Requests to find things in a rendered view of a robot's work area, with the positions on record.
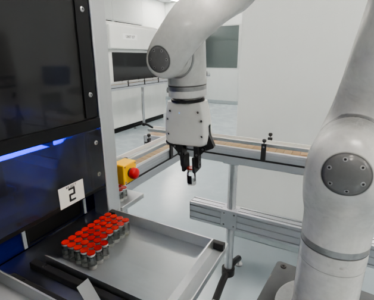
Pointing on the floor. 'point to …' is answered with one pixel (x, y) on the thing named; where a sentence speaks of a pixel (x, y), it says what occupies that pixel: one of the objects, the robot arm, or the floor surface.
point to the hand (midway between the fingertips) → (190, 162)
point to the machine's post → (103, 106)
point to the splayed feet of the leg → (226, 277)
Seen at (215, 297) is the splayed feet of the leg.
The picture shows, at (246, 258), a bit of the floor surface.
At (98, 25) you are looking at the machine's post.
